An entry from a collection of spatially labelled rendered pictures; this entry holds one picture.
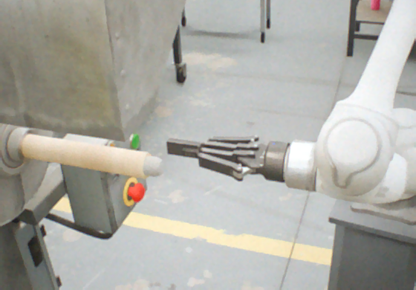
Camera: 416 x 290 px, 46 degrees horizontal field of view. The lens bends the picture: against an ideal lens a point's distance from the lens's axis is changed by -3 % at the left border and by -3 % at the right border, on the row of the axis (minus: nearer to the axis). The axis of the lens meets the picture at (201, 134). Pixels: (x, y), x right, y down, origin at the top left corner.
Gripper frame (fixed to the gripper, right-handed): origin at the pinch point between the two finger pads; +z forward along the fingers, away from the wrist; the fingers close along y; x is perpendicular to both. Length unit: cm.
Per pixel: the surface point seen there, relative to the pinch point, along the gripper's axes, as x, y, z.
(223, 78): -107, 260, 79
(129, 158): 19.3, -32.4, -7.1
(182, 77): -101, 243, 106
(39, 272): -28.2, -16.4, 31.3
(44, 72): 37, -47, -9
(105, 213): -9.3, -12.5, 12.4
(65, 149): 19.1, -32.6, 2.1
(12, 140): 19.6, -33.1, 10.3
